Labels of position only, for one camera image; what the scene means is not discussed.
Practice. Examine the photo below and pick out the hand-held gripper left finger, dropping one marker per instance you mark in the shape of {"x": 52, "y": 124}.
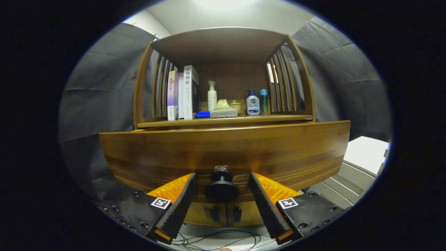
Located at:
{"x": 179, "y": 209}

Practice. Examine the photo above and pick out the wooden countertop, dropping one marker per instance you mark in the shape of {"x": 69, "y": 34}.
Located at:
{"x": 264, "y": 119}

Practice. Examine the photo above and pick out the yellow lidded teacup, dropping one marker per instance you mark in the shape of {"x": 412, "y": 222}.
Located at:
{"x": 237, "y": 105}

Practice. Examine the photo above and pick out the blue folded cloth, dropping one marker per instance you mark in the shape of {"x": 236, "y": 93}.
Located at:
{"x": 202, "y": 114}

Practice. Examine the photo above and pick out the white panel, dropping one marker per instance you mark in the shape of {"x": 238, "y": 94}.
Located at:
{"x": 366, "y": 153}

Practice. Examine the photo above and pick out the brown wooden cabinet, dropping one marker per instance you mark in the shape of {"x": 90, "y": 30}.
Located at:
{"x": 223, "y": 45}

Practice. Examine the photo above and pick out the teal blue bottle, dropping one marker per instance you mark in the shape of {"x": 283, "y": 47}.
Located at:
{"x": 264, "y": 103}

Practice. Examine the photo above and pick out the thin white book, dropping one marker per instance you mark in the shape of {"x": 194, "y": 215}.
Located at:
{"x": 181, "y": 101}

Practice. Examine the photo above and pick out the grey ribbed plastic panel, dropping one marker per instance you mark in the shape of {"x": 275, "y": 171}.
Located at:
{"x": 341, "y": 184}

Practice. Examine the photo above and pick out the purple book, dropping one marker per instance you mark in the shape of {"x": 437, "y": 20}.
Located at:
{"x": 172, "y": 94}

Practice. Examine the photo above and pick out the white lotion bottle blue cap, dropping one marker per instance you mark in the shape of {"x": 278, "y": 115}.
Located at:
{"x": 253, "y": 104}

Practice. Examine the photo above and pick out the white pump bottle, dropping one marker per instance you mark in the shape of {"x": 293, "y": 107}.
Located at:
{"x": 212, "y": 99}

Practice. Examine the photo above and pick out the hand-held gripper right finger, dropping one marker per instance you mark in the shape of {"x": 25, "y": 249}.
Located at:
{"x": 268, "y": 209}

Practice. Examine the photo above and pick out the brown wooden drawer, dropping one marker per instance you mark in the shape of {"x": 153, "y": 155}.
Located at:
{"x": 226, "y": 146}

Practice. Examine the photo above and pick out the thick white and black book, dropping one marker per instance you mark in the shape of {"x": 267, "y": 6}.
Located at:
{"x": 188, "y": 94}

